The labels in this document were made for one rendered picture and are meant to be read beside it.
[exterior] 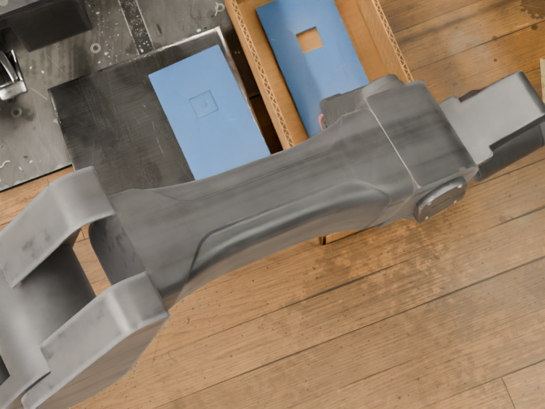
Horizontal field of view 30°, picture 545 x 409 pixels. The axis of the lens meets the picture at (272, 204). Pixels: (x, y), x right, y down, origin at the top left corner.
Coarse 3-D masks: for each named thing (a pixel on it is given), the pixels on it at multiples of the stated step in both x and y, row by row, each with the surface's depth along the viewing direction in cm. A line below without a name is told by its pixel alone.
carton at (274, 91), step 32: (224, 0) 95; (256, 0) 96; (352, 0) 96; (256, 32) 95; (352, 32) 95; (384, 32) 88; (256, 64) 87; (384, 64) 93; (288, 96) 93; (288, 128) 93
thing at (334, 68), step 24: (288, 0) 95; (312, 0) 95; (264, 24) 94; (288, 24) 94; (312, 24) 94; (336, 24) 94; (288, 48) 94; (336, 48) 94; (288, 72) 93; (312, 72) 93; (336, 72) 93; (360, 72) 93; (312, 96) 93; (312, 120) 92
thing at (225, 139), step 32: (192, 64) 93; (224, 64) 92; (160, 96) 92; (192, 96) 92; (224, 96) 92; (192, 128) 91; (224, 128) 91; (256, 128) 91; (192, 160) 90; (224, 160) 90
